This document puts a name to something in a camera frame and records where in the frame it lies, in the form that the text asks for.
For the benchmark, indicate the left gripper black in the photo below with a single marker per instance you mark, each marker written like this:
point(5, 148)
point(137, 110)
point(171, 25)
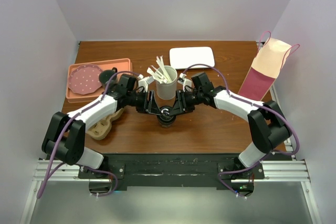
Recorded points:
point(153, 107)

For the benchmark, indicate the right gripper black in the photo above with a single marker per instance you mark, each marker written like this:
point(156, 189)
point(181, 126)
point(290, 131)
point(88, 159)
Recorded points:
point(177, 109)

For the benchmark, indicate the black coffee cup lid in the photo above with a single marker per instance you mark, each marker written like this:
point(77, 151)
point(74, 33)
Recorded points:
point(164, 117)

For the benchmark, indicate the pink paper gift bag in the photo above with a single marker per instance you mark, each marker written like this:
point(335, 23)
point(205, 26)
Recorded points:
point(266, 66)

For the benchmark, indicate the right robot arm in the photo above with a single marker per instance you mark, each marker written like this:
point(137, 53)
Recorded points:
point(265, 120)

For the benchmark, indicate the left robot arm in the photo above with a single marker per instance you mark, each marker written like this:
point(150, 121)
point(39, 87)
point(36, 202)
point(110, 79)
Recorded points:
point(65, 136)

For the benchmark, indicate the white cylindrical holder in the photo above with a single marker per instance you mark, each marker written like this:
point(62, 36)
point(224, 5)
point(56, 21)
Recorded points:
point(166, 91)

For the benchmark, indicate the white paper stir sticks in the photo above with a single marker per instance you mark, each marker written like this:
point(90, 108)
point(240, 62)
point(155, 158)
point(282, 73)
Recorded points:
point(159, 75)

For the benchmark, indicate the white rectangular plate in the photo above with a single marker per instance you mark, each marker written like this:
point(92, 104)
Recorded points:
point(181, 58)

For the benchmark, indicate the cardboard cup carrier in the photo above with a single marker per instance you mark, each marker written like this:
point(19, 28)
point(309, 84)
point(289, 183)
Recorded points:
point(101, 129)

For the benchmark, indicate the dark green mug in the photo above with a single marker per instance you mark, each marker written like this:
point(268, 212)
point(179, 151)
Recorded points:
point(106, 75)

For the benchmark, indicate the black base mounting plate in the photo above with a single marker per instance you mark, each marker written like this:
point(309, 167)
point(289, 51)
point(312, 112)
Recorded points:
point(177, 170)

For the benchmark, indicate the pink plastic tray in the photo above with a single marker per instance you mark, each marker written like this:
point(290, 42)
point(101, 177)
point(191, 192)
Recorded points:
point(121, 64)

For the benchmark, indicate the pink dotted plate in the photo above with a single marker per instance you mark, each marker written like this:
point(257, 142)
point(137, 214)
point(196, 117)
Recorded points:
point(84, 79)

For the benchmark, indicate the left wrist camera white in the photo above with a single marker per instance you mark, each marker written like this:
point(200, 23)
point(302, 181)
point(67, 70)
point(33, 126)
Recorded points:
point(145, 82)

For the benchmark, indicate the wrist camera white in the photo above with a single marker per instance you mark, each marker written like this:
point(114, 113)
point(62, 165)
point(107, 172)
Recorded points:
point(184, 81)
point(145, 82)

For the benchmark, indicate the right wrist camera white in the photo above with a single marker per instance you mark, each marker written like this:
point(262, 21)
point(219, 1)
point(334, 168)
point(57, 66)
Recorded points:
point(184, 81)

